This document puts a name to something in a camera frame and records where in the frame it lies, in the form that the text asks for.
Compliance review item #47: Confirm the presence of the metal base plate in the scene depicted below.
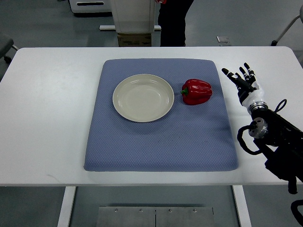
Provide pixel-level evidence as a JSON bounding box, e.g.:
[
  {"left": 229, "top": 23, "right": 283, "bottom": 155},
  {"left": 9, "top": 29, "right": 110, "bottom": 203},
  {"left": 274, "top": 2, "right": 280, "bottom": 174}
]
[{"left": 97, "top": 206, "right": 215, "bottom": 227}]

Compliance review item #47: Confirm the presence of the right white table leg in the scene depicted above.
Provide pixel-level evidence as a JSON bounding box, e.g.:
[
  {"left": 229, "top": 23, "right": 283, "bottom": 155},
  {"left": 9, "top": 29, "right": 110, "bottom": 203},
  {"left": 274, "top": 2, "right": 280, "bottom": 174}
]
[{"left": 232, "top": 185, "right": 252, "bottom": 227}]

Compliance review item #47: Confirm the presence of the grey floor socket plate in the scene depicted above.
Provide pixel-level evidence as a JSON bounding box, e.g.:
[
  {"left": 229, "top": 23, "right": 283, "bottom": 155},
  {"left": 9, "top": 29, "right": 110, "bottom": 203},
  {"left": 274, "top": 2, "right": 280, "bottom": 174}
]
[{"left": 216, "top": 36, "right": 230, "bottom": 44}]

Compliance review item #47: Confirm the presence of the left white table leg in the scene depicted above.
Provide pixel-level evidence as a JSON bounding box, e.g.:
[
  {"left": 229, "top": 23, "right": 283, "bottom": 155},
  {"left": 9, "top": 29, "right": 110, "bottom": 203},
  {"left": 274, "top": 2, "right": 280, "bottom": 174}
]
[{"left": 57, "top": 186, "right": 76, "bottom": 227}]

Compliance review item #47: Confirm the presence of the blue textured mat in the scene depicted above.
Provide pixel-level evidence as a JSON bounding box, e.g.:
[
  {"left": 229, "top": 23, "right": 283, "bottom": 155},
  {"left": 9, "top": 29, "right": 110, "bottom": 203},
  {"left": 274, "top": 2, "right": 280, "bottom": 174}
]
[{"left": 84, "top": 59, "right": 238, "bottom": 172}]

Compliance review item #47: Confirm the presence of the cream round plate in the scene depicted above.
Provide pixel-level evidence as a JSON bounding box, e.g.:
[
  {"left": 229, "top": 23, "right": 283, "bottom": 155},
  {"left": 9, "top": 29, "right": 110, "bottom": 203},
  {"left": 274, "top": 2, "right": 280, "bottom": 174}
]
[{"left": 112, "top": 74, "right": 175, "bottom": 122}]

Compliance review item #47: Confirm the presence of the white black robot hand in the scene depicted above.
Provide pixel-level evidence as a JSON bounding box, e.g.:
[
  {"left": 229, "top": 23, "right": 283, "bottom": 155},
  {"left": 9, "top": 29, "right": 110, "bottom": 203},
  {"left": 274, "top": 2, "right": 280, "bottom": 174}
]
[{"left": 222, "top": 63, "right": 268, "bottom": 114}]

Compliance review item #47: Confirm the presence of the person in black trousers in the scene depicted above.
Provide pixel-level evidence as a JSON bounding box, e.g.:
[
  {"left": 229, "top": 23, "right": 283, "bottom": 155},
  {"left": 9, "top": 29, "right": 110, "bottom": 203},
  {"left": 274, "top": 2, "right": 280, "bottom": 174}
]
[{"left": 155, "top": 0, "right": 194, "bottom": 47}]

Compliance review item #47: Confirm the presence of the cardboard box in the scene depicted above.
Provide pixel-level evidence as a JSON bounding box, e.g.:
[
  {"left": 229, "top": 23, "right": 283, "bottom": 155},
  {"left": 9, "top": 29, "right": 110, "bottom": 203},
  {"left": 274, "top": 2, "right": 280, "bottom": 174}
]
[{"left": 117, "top": 33, "right": 152, "bottom": 47}]

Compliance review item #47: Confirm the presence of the grey office chair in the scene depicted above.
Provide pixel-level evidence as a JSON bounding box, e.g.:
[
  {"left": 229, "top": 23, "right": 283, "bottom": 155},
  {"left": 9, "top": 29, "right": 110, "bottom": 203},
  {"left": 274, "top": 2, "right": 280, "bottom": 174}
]
[{"left": 0, "top": 33, "right": 19, "bottom": 64}]

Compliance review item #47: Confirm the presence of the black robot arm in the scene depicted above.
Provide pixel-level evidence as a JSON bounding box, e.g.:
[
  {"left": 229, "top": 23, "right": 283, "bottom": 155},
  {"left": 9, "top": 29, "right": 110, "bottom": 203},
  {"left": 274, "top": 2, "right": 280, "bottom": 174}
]
[{"left": 237, "top": 99, "right": 303, "bottom": 194}]

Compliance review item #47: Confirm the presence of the white cabinet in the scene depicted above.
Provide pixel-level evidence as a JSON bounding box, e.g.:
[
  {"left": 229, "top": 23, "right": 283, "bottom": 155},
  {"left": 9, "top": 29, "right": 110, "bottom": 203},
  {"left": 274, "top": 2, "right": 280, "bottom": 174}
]
[{"left": 68, "top": 0, "right": 111, "bottom": 14}]

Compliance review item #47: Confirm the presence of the red bell pepper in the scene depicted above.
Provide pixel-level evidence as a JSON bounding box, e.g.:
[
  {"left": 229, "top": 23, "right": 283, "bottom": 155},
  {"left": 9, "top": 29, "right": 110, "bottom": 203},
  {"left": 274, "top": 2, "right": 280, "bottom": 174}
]
[{"left": 180, "top": 79, "right": 213, "bottom": 105}]

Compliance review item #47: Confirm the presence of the white table leg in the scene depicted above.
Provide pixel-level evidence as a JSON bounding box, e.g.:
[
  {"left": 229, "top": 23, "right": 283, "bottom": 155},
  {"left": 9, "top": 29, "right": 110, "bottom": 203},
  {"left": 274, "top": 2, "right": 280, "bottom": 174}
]
[
  {"left": 232, "top": 185, "right": 252, "bottom": 227},
  {"left": 57, "top": 186, "right": 76, "bottom": 227}
]

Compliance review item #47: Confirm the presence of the white chair leg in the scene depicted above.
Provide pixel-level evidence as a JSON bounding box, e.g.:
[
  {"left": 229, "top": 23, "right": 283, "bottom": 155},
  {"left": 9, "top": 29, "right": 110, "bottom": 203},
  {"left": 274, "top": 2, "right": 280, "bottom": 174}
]
[{"left": 270, "top": 6, "right": 303, "bottom": 46}]

